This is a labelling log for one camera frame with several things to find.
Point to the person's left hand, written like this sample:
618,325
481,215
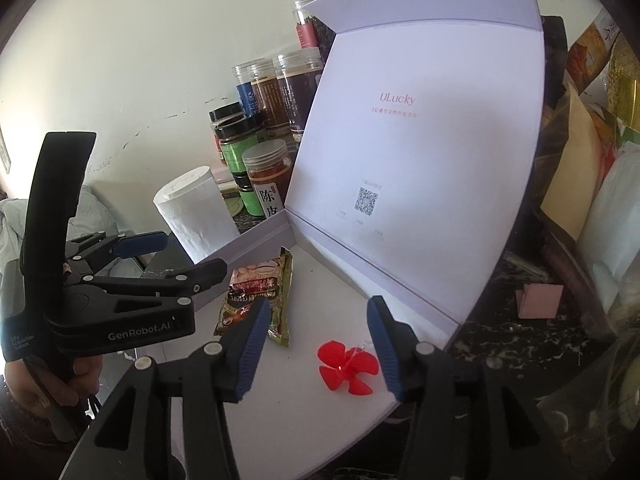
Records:
87,377

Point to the pink folded paper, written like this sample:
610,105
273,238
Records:
542,302

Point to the grey orange snack bag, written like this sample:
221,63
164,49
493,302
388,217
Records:
585,60

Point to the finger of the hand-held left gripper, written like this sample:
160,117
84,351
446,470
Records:
142,243
200,275

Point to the white toilet paper roll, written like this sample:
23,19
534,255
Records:
195,215

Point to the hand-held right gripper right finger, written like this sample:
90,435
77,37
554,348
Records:
382,355

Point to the tall red label jar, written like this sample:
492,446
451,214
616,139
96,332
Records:
306,30

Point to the grey padded jacket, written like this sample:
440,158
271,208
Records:
95,212

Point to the orange peel jar white label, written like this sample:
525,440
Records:
267,170

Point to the dark contents clear jar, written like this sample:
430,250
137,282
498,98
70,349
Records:
300,100

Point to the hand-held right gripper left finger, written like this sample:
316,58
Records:
252,350

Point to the green label jar black lid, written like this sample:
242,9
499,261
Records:
237,155

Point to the kraft paper bag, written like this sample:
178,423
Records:
570,170

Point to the red label jar black lid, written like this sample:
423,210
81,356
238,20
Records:
225,110

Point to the green snack packet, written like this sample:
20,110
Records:
282,285

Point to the olive green leaf coaster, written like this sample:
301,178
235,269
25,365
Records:
247,205

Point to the blue label clear jar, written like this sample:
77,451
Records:
246,90

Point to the gold textured packet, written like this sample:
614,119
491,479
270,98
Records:
625,70

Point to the white pouch bag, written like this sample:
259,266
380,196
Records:
615,220

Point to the brown contents clear jar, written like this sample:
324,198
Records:
270,105

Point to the brown snack packet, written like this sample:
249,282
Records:
245,280

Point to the white gift box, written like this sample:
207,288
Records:
400,160

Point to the dark snack bag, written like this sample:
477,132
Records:
552,60

